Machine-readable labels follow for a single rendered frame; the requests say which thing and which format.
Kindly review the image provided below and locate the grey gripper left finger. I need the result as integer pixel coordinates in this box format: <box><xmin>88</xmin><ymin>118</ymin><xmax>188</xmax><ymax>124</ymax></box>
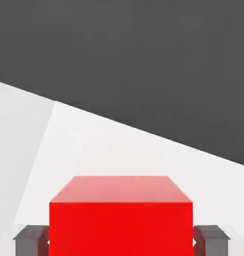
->
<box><xmin>12</xmin><ymin>224</ymin><xmax>51</xmax><ymax>256</ymax></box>

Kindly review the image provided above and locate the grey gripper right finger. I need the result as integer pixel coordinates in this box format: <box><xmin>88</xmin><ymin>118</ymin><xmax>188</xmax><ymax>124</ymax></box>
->
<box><xmin>193</xmin><ymin>224</ymin><xmax>232</xmax><ymax>256</ymax></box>

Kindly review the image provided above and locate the small red cube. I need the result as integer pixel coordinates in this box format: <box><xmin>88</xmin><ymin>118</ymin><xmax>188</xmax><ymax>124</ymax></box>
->
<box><xmin>49</xmin><ymin>175</ymin><xmax>194</xmax><ymax>256</ymax></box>

